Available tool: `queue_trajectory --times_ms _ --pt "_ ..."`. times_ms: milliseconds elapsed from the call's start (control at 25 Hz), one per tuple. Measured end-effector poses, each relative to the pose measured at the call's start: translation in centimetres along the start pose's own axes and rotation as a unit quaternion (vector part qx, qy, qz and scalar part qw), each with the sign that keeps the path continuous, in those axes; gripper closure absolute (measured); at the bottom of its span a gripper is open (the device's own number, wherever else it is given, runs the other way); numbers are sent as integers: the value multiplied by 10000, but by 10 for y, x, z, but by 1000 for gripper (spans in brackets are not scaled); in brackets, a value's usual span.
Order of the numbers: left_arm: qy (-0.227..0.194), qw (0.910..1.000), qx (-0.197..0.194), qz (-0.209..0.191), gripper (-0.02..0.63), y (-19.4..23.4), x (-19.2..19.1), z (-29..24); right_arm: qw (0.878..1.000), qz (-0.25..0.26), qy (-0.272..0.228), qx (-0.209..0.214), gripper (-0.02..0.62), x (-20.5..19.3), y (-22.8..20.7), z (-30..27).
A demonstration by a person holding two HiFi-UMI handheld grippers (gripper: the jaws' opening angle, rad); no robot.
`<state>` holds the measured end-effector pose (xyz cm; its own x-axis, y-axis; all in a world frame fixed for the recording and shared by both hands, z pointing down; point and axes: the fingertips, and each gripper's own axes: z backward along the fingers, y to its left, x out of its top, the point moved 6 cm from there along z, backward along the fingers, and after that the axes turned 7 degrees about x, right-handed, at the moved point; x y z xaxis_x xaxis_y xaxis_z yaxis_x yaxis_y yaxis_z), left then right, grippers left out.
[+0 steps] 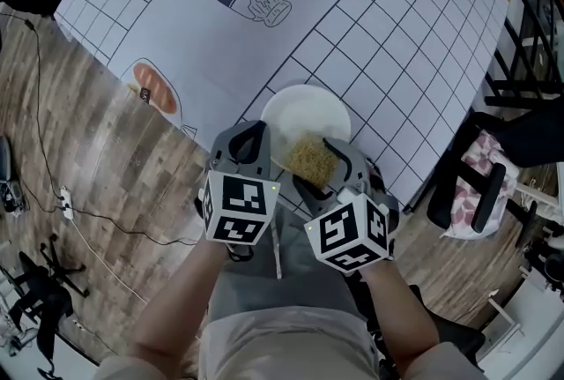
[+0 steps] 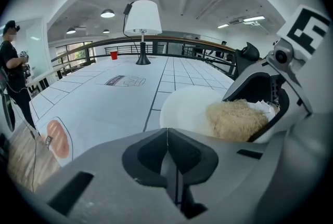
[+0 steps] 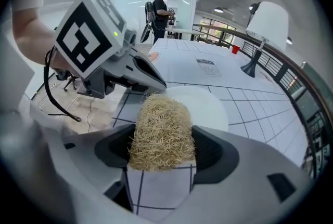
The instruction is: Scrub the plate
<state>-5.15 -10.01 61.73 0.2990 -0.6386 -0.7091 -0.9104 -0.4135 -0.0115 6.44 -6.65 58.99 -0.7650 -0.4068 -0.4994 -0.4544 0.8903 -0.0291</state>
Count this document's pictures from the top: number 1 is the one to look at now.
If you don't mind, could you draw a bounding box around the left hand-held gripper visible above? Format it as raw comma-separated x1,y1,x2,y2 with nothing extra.
198,120,282,247

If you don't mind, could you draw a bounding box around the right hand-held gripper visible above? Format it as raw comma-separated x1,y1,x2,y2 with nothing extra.
292,137,400,274

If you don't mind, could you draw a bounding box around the yellow sponge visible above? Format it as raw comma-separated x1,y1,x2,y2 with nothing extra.
285,131,341,190

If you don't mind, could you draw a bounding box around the white round plate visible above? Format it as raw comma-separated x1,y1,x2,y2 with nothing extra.
260,84,353,173

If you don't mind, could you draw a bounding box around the person's left forearm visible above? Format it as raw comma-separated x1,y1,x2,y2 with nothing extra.
131,236,230,364

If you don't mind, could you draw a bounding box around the person's right forearm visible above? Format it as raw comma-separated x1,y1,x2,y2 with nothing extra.
359,265,442,364

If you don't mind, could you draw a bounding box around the white grid tablecloth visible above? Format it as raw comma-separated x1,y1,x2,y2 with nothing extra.
53,0,511,212

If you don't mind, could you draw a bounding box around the pink patterned cloth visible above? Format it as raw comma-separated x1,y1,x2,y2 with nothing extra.
440,129,519,241

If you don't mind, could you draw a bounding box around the person's beige shirt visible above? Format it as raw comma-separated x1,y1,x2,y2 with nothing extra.
90,306,488,380

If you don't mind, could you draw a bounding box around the white power strip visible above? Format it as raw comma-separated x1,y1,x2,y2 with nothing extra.
59,185,75,220

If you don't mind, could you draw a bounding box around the black office chair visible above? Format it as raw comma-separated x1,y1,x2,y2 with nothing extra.
426,102,564,238

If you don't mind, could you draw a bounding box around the black railing with wooden handrail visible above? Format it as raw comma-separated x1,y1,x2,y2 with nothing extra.
475,0,564,106

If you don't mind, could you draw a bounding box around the grey sneaker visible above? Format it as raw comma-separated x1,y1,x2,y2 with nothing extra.
0,135,12,181
0,180,28,214

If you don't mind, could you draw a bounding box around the white trouser drawstring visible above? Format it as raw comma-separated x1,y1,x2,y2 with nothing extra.
269,217,284,281

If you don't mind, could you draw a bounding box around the white floor cable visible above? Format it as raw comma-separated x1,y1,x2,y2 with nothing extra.
70,217,149,305

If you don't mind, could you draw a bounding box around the black floor cable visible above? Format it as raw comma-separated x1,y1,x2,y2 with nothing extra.
0,11,199,247

